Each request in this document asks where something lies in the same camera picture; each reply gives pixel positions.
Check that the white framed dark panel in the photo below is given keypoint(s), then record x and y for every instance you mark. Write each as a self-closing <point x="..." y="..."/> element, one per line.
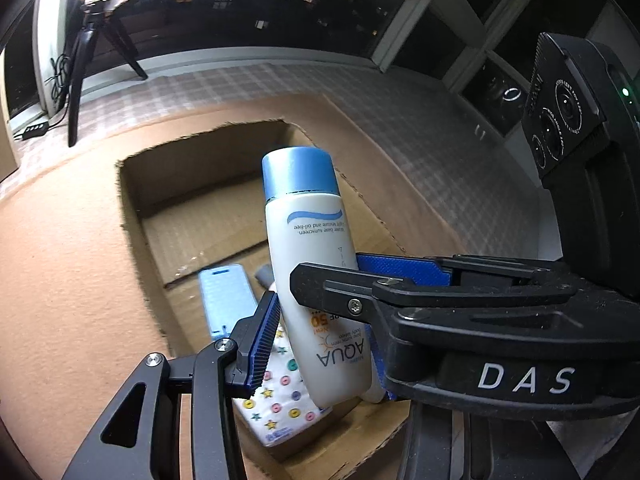
<point x="47" y="50"/>

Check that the plaid tablecloth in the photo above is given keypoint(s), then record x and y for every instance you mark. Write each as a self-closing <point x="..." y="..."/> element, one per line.
<point x="425" y="125"/>

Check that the cardboard box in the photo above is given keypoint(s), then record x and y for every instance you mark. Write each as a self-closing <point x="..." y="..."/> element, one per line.
<point x="200" y="220"/>

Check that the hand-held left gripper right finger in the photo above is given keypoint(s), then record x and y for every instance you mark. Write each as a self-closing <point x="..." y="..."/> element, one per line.
<point x="380" y="375"/>

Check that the black tripod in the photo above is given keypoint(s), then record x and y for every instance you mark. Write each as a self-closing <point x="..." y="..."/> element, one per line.
<point x="75" y="100"/>

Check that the blue phone stand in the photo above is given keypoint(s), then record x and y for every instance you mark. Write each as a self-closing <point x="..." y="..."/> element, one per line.
<point x="225" y="295"/>

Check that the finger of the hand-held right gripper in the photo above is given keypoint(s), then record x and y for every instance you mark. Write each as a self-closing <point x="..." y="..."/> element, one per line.
<point x="340" y="290"/>
<point x="405" y="267"/>

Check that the pink bottle with grey cap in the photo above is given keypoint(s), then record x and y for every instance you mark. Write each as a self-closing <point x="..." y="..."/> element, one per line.
<point x="264" y="277"/>

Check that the white colourful patterned pack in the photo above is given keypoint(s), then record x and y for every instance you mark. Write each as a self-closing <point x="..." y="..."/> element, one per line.
<point x="285" y="410"/>

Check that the wooden board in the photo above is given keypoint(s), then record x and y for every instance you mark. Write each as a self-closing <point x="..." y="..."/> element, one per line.
<point x="7" y="160"/>

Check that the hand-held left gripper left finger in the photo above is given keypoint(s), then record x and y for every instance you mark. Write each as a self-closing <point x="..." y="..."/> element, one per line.
<point x="262" y="345"/>

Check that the white bottle with blue cap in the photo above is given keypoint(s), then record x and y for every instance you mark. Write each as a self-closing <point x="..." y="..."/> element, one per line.
<point x="310" y="240"/>

